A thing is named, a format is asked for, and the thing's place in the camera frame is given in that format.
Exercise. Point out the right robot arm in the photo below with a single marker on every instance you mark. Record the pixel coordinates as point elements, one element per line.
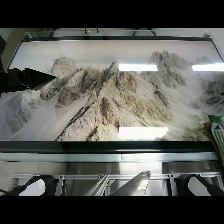
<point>182,182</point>

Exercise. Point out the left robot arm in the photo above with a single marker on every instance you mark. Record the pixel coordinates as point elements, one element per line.
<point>50,182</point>

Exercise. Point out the green garment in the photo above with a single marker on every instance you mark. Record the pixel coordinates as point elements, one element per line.
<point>218,133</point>

